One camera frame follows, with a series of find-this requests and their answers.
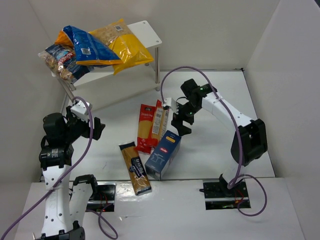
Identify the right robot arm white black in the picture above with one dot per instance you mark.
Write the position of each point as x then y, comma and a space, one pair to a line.
250, 139

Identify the red spaghetti bag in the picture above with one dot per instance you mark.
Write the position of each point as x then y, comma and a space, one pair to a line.
159, 125
146, 115

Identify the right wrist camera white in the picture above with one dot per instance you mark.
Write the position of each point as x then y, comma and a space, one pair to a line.
170, 103

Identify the yellow pasta bag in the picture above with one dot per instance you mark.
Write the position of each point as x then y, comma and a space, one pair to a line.
121, 40

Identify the red spaghetti bag back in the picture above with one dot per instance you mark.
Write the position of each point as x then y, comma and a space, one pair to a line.
159, 125

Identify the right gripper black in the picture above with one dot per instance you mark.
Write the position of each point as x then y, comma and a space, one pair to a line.
184, 118

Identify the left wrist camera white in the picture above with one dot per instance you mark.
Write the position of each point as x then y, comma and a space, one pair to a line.
80, 111

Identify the dark blue Barilla pasta box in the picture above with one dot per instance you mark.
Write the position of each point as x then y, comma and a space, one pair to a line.
162, 156

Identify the clear blue fusilli bag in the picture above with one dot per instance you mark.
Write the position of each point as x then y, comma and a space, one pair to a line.
61, 60

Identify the blue and orange pasta bag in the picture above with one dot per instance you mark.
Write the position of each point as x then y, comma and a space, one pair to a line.
89, 51

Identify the white two-tier shelf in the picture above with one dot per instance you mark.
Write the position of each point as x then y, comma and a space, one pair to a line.
102, 88

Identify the red spaghetti bag front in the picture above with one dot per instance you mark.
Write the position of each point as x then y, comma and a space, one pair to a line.
146, 115

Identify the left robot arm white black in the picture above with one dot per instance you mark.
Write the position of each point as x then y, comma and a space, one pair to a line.
65, 204

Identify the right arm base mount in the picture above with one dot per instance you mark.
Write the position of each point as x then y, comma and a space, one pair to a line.
217, 199

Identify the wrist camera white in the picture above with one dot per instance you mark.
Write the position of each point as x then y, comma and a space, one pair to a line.
80, 111
170, 103

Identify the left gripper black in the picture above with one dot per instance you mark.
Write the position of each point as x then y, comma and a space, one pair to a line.
88, 127

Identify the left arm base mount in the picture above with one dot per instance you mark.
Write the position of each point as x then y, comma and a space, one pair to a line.
104, 197

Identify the dark blue La Sicilia spaghetti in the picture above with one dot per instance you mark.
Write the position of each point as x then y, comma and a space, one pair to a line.
135, 168

